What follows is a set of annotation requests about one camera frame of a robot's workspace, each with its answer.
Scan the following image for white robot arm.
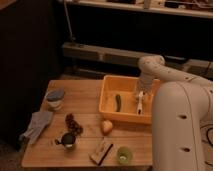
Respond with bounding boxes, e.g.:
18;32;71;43
138;55;213;171

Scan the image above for wooden block brush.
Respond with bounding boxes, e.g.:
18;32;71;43
89;139;113;166

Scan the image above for yellow plastic bin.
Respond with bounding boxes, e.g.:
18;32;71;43
99;75;161;124

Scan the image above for green cucumber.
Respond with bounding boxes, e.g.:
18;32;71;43
115;94;121;112

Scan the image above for grey baseboard heater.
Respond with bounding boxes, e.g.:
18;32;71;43
62;42;213;79

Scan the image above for green plastic cup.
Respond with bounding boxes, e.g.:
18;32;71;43
116;146;133;165

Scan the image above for cluttered wooden shelf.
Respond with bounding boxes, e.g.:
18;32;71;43
57;0;213;19

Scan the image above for grey metal pole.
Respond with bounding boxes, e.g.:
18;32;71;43
63;0;76;43

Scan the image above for dark grape bunch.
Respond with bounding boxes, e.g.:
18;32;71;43
65;113;83;136

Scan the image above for wooden table board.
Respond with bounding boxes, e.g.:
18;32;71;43
22;80;152;170

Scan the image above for blue lidded white bowl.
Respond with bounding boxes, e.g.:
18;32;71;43
45;89;65;110

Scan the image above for small black kettle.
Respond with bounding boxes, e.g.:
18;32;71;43
54;132;76;149

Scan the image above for grey cloth glove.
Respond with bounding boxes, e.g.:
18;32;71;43
19;111;53;145

